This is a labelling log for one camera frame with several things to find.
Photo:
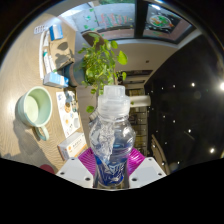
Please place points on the printed paper leaflet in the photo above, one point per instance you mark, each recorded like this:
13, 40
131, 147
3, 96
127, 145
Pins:
66, 113

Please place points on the blue white small box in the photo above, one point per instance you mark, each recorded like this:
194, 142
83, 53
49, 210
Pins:
56, 32

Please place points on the light blue small box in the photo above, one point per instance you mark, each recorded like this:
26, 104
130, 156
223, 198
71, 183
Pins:
56, 80

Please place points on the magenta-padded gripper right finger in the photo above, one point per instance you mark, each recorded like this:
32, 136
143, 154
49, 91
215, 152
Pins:
146, 171

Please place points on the white round column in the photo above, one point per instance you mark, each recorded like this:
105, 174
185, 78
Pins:
140, 101

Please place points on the blister pill pack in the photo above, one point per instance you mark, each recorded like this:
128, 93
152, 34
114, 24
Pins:
40, 29

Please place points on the group of ceiling lights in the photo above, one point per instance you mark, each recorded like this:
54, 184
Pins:
192, 84

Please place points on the white tube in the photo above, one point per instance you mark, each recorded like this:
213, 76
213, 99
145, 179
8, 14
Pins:
49, 61

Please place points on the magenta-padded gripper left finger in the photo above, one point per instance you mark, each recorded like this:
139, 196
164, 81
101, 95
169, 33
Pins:
76, 171

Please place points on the brown cardboard stand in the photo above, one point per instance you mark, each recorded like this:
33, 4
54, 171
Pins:
65, 53

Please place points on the clear blue-labelled water bottle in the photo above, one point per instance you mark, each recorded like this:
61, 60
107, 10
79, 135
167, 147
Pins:
111, 143

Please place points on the green potted plant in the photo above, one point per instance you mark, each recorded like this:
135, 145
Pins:
100, 63

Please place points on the pale green ceramic mug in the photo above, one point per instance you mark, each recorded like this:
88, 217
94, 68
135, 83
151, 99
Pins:
33, 108

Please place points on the black-framed decorated window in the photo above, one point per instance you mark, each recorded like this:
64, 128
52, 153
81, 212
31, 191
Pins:
133, 20

